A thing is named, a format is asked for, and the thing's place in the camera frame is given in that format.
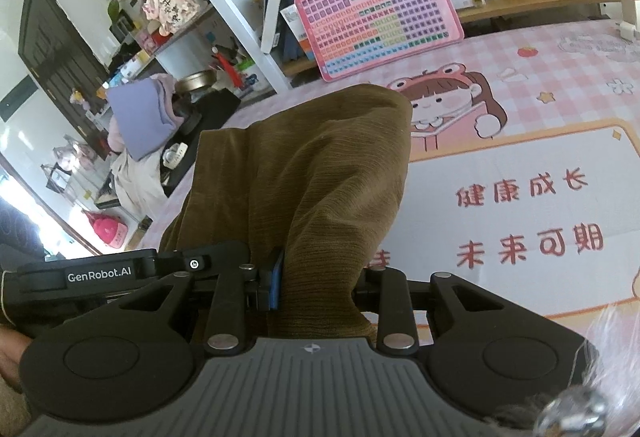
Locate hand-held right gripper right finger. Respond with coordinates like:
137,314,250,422
352,267,506,353

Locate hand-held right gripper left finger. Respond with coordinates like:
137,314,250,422
117,249,286,350

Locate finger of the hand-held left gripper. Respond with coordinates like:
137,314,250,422
159,242,251,275

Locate brown velvet pants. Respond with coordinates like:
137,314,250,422
159,84,413,350

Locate person's right forearm fluffy sleeve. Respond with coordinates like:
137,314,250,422
490,307,640,437

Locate folded purple clothes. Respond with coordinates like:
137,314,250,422
106,73,183,162

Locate person's left hand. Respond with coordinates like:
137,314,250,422
0,327,33,383

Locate pink round bag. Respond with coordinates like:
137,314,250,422
82,211,131,252

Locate white jacket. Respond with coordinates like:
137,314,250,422
111,150,168,218

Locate white wrist watch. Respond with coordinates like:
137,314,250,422
164,142,188,168

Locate dark round base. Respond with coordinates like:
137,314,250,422
172,92,202,134

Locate black box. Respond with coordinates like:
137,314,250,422
160,90,242,198

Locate brass bowl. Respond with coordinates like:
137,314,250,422
177,71,217,94

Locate white pen tub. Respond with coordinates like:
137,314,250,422
235,60,262,93

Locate red tassel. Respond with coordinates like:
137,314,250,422
212,52,241,74

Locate bundle of pens and brushes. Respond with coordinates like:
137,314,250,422
212,36,251,68

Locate orange and white box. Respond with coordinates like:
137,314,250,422
281,4,313,60

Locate dark wooden door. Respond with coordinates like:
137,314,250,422
17,0,123,123

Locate pink pig plush figure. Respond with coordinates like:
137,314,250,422
142,0,201,35

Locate pink toy keyboard tablet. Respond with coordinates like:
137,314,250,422
294,0,465,83

